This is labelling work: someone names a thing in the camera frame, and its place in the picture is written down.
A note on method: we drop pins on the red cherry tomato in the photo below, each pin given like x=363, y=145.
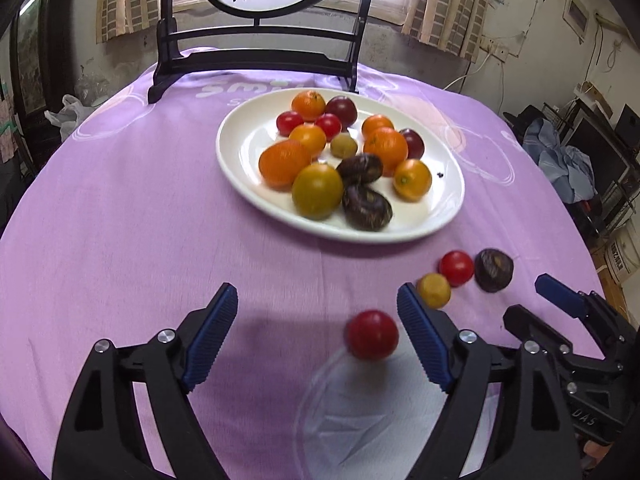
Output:
x=290, y=123
x=456, y=268
x=372, y=335
x=328, y=126

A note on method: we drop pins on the black framed painted table screen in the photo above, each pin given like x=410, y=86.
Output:
x=167, y=50

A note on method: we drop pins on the dark purple tomato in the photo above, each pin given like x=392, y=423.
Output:
x=416, y=144
x=342, y=110

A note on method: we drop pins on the small tan longan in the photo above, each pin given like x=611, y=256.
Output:
x=433, y=290

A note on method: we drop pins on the white plastic bag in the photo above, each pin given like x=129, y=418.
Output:
x=70, y=112

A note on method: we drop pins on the beige checked curtain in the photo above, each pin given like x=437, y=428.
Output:
x=130, y=0
x=450, y=10

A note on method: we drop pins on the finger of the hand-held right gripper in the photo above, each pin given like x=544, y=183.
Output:
x=530, y=327
x=557, y=292

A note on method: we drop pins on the small olive-green fruit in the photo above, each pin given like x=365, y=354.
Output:
x=344, y=146

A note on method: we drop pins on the dark wooden cabinet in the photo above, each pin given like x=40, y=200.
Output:
x=50, y=60

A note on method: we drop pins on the blue clothes pile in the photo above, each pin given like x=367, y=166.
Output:
x=565, y=160

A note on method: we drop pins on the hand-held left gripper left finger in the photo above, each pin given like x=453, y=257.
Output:
x=212, y=335

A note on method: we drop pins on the white printed sack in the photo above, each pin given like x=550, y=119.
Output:
x=620, y=260

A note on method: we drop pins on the orange mandarin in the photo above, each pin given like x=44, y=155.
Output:
x=385, y=150

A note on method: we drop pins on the small mandarin with stem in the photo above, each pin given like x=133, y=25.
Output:
x=308, y=102

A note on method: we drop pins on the white oval plate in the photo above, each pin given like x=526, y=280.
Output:
x=240, y=160

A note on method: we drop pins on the large orange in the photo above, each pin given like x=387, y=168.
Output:
x=282, y=164

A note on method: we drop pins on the green-orange round citrus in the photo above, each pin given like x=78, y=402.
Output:
x=317, y=191

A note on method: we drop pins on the dark ringed water chestnut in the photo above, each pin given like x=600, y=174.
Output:
x=366, y=207

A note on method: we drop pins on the black monitor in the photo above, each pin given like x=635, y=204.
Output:
x=600, y=150

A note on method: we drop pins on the elongated dark water chestnut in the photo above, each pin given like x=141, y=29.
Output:
x=360, y=167

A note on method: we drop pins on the orange tomato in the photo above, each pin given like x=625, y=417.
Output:
x=375, y=122
x=412, y=180
x=307, y=139

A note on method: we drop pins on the black speaker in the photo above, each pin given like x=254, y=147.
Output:
x=629, y=127

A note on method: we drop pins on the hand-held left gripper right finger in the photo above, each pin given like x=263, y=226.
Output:
x=425, y=340

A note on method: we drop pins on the black bag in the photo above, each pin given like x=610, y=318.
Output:
x=520, y=122

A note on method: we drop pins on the white wall socket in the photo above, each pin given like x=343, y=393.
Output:
x=497, y=50

